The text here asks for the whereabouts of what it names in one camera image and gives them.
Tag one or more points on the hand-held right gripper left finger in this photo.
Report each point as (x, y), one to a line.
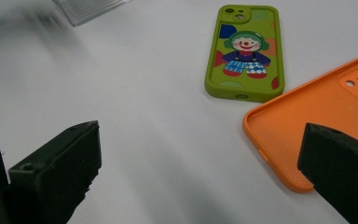
(62, 168)

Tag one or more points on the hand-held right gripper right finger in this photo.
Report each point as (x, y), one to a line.
(341, 168)

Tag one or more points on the orange phone case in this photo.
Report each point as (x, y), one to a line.
(304, 109)

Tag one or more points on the green clown print phone case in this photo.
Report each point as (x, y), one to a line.
(245, 84)

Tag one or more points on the clear plastic ribbed rack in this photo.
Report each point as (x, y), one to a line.
(87, 9)

